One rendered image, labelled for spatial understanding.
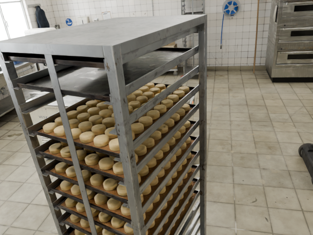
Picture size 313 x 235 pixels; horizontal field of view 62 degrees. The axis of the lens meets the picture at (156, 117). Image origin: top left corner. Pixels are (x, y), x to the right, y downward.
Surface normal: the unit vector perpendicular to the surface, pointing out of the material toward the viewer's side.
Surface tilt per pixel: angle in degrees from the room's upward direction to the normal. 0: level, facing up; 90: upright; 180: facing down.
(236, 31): 90
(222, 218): 0
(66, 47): 90
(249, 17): 90
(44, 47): 90
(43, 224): 0
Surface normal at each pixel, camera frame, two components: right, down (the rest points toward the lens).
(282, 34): -0.22, 0.44
